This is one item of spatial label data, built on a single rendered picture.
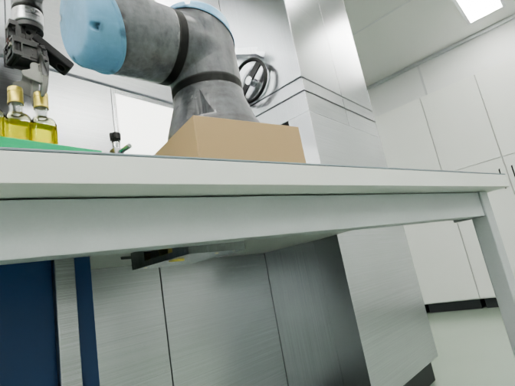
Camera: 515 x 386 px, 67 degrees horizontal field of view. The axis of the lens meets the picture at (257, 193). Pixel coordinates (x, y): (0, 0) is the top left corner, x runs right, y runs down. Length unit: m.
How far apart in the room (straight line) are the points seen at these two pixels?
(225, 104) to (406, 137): 3.90
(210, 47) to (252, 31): 1.36
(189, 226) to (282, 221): 0.15
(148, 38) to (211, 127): 0.16
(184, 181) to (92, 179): 0.10
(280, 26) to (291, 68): 0.22
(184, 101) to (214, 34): 0.12
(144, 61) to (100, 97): 0.83
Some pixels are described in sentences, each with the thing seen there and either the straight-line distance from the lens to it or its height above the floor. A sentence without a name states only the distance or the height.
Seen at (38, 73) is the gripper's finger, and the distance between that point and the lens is 1.16.
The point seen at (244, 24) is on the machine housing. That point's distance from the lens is 2.04.
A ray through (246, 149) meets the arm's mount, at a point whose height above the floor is 0.77.
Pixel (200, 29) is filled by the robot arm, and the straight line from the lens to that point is 0.64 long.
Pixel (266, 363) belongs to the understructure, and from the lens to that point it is 1.67.
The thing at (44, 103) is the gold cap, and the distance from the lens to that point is 1.15.
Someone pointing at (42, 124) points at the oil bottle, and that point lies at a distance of 1.11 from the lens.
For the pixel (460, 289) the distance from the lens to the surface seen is 4.24.
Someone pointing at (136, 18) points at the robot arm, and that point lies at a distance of 0.59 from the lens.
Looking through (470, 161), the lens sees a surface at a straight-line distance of 4.20.
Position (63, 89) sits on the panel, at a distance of 1.36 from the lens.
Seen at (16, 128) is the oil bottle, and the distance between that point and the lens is 1.08.
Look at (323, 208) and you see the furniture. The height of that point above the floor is 0.69.
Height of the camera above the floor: 0.59
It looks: 13 degrees up
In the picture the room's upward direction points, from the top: 10 degrees counter-clockwise
